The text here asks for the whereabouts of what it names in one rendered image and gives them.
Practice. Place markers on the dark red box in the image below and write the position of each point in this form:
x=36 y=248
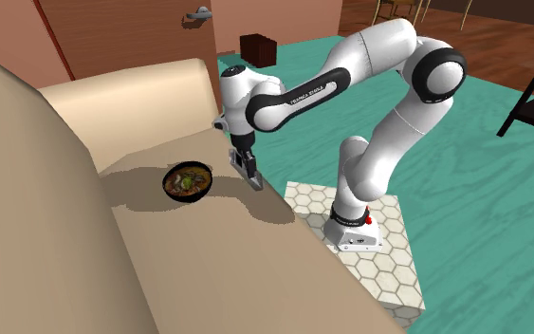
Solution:
x=258 y=50

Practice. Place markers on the teal rug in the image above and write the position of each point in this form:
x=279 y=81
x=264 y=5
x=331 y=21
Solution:
x=479 y=222

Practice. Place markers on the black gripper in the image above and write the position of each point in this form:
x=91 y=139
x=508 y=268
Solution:
x=242 y=140

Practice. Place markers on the hexagon patterned robot stand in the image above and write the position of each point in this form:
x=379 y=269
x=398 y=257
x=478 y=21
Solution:
x=386 y=273

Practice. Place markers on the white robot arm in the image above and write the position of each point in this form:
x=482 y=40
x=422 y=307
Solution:
x=386 y=139

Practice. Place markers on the beige sofa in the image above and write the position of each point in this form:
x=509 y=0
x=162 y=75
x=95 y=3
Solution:
x=211 y=268

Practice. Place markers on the black bowl with food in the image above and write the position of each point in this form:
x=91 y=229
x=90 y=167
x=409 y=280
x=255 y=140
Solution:
x=188 y=182

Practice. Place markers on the brown wooden door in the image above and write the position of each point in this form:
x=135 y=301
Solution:
x=132 y=37

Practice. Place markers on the wooden chair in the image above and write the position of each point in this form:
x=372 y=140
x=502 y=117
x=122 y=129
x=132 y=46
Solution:
x=398 y=5

